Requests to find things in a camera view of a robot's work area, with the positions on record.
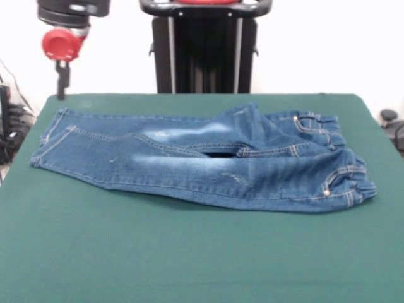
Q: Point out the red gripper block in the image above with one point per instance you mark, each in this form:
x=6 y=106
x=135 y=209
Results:
x=61 y=44

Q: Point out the blue denim jeans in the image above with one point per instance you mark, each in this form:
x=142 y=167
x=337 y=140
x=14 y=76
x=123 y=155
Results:
x=189 y=164

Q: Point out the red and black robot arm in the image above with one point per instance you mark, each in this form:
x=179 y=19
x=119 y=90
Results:
x=72 y=11

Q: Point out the black electronics box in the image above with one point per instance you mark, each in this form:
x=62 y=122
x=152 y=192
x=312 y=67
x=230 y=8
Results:
x=4 y=107

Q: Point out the dark green table cloth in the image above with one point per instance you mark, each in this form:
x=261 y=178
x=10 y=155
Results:
x=189 y=252

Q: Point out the black chair base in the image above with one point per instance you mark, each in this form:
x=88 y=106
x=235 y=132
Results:
x=393 y=124

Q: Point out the black robot pedestal stand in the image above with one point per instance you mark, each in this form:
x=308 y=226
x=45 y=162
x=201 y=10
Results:
x=205 y=47

